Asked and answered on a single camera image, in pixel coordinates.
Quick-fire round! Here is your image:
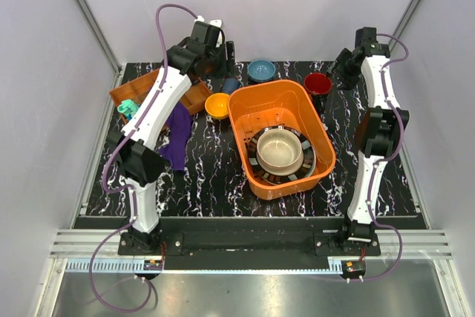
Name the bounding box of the aluminium frame rail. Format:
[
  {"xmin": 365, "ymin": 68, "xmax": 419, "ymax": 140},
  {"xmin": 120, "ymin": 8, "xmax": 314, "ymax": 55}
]
[{"xmin": 54, "ymin": 0, "xmax": 123, "ymax": 73}]

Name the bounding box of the orange compartment organizer tray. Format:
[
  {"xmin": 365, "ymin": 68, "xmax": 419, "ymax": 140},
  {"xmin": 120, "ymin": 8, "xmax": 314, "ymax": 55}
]
[{"xmin": 109, "ymin": 69, "xmax": 212, "ymax": 116}]

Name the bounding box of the teal blue ceramic bowl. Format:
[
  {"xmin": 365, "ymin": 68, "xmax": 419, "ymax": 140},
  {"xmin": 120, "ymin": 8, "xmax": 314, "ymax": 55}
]
[{"xmin": 247, "ymin": 59, "xmax": 276, "ymax": 83}]

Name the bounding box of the black skull mug red inside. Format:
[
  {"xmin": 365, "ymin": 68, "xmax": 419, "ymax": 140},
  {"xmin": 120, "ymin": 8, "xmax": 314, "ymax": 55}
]
[{"xmin": 304, "ymin": 73, "xmax": 333, "ymax": 116}]

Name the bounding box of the black striped cream plate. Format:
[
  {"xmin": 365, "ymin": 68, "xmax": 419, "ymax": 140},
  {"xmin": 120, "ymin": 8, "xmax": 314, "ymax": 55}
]
[{"xmin": 246, "ymin": 125, "xmax": 317, "ymax": 186}]

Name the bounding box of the orange plastic dish bin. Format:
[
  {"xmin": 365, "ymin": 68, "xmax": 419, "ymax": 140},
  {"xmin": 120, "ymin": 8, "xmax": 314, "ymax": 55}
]
[{"xmin": 227, "ymin": 79, "xmax": 335, "ymax": 200}]

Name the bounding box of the yellow orange small bowl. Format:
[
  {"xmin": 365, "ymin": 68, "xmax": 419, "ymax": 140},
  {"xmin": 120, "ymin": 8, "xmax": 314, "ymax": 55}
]
[{"xmin": 205, "ymin": 93, "xmax": 230, "ymax": 120}]

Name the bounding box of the beige grey ceramic bowl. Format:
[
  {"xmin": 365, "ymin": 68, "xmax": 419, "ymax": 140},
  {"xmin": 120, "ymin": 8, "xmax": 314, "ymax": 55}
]
[{"xmin": 257, "ymin": 128, "xmax": 304, "ymax": 175}]

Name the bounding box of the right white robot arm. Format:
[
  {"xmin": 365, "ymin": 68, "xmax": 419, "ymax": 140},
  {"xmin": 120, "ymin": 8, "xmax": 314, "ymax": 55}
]
[{"xmin": 327, "ymin": 27, "xmax": 410, "ymax": 255}]

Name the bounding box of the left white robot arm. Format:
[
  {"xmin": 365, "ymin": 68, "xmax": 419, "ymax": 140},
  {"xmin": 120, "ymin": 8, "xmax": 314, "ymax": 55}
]
[{"xmin": 110, "ymin": 19, "xmax": 226, "ymax": 255}]

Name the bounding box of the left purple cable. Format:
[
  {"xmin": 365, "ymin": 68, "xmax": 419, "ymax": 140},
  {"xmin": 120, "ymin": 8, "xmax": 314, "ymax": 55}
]
[{"xmin": 88, "ymin": 4, "xmax": 207, "ymax": 313}]

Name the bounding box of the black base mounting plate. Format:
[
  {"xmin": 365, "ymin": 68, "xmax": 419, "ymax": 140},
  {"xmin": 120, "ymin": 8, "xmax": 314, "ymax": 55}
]
[{"xmin": 118, "ymin": 217, "xmax": 381, "ymax": 273}]

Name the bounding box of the dark blue small cup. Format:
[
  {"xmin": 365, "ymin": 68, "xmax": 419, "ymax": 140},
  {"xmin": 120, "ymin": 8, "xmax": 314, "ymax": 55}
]
[{"xmin": 220, "ymin": 77, "xmax": 240, "ymax": 95}]

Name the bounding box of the mint green sock bundle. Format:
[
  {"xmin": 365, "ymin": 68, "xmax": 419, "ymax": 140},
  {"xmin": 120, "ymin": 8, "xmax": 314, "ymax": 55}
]
[{"xmin": 117, "ymin": 99, "xmax": 140, "ymax": 122}]

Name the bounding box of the purple cloth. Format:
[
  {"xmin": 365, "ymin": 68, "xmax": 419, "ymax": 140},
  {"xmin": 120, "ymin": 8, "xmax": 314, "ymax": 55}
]
[{"xmin": 159, "ymin": 102, "xmax": 192, "ymax": 171}]

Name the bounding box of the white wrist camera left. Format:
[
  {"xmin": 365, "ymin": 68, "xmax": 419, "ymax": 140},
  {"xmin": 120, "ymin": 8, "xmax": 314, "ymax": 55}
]
[{"xmin": 194, "ymin": 16, "xmax": 225, "ymax": 43}]

